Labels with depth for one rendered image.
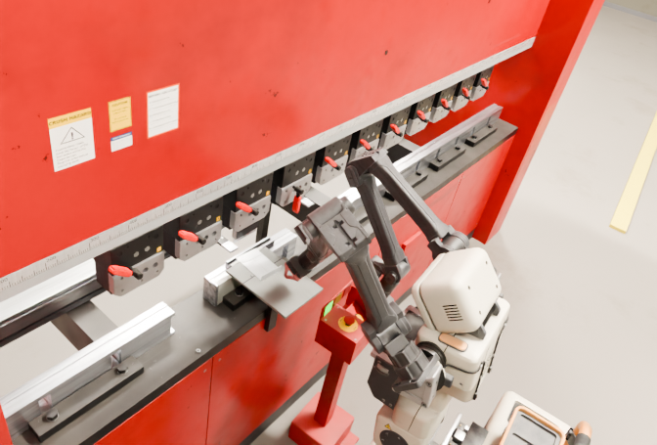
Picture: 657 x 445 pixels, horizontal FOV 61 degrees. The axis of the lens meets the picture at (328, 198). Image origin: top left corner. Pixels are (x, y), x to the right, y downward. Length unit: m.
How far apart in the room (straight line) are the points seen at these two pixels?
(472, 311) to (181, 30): 0.92
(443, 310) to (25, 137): 0.99
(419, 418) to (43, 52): 1.32
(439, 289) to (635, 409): 2.20
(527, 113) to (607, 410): 1.66
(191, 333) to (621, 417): 2.33
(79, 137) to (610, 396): 2.94
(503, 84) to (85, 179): 2.74
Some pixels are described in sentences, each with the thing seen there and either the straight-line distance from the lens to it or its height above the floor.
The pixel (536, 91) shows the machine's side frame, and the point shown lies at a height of 1.12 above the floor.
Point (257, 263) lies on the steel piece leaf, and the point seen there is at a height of 1.00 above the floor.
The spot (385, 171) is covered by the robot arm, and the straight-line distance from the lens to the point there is 1.69.
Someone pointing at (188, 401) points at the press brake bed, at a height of 0.69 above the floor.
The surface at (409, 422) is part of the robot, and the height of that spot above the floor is 0.85.
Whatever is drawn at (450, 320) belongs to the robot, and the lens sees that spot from 1.45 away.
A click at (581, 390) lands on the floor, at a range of 3.37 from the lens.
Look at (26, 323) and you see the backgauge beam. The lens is 1.83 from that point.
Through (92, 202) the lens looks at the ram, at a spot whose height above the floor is 1.49.
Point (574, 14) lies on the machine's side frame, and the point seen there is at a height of 1.58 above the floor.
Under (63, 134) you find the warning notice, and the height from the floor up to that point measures 1.68.
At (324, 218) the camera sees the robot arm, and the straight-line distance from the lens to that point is 1.13.
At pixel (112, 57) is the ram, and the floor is 1.81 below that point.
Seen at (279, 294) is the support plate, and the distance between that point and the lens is 1.77.
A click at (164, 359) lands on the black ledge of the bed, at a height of 0.88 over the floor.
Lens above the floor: 2.27
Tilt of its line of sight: 35 degrees down
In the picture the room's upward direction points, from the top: 12 degrees clockwise
